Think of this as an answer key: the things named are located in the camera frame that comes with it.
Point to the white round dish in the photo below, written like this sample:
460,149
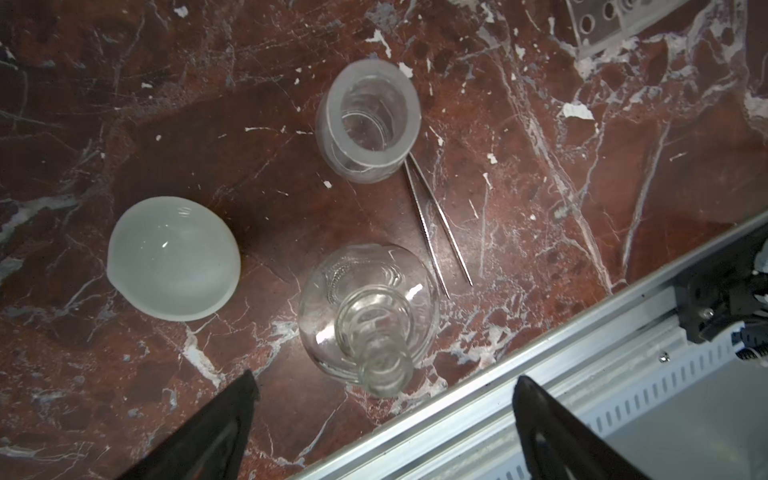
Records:
173,259

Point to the clear test tube rack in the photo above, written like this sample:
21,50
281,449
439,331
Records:
601,24

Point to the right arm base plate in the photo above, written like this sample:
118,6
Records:
726,289

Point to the aluminium front rail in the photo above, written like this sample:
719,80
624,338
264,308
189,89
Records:
666,380

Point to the glass petri dish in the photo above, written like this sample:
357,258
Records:
368,315

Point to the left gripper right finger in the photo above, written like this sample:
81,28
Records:
557,445

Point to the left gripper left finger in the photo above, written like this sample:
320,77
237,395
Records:
211,444

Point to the small glass jar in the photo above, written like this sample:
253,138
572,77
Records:
368,121

